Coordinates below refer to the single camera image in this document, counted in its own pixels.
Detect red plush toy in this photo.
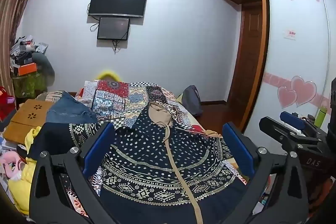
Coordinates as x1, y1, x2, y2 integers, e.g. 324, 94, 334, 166
0, 86, 17, 120

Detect blue denim jeans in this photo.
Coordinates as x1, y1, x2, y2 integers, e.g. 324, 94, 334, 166
46, 91, 99, 125

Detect pile of clutter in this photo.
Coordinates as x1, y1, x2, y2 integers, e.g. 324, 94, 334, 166
9, 35, 49, 67

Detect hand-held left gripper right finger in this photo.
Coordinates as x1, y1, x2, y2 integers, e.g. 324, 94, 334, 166
222, 122, 310, 224

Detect patchwork printed blanket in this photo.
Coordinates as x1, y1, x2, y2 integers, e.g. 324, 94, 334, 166
39, 79, 251, 224

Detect yellow foam tube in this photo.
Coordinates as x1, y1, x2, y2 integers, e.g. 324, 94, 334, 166
95, 70, 121, 82

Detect wooden lap table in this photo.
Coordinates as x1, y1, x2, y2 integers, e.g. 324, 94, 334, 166
3, 99, 55, 141

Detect brown wooden door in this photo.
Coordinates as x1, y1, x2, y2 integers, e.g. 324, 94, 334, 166
226, 3, 263, 109

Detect grey backpack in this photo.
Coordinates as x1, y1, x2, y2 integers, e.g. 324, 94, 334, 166
181, 85, 203, 117

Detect green bottle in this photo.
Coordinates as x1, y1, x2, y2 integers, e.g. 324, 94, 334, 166
314, 106, 329, 127

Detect pink plush toy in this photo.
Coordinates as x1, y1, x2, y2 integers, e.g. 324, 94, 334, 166
0, 150, 27, 180

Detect orange box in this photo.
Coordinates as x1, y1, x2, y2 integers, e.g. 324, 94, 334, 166
18, 63, 37, 76

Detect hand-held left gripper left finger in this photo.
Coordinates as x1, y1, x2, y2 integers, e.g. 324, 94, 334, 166
29, 122, 117, 224

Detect yellow garment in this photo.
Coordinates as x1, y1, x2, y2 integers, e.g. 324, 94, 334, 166
7, 126, 42, 215

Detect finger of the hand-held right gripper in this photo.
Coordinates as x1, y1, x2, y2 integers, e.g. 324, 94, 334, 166
259, 116, 324, 153
280, 111, 327, 139

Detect striped curtain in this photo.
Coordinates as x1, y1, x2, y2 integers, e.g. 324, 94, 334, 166
0, 0, 46, 105

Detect navy patterned dress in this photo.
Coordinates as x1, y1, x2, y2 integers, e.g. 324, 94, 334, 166
69, 103, 248, 224

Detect small black monitor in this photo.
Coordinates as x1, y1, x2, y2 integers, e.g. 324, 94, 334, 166
97, 16, 131, 41

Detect beige cloth sash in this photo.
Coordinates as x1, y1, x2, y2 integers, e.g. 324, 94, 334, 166
148, 101, 224, 224

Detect black wall television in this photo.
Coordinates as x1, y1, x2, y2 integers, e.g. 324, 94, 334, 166
87, 0, 148, 18

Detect dark navy folded garment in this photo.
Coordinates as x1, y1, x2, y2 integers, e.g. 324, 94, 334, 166
28, 122, 73, 159

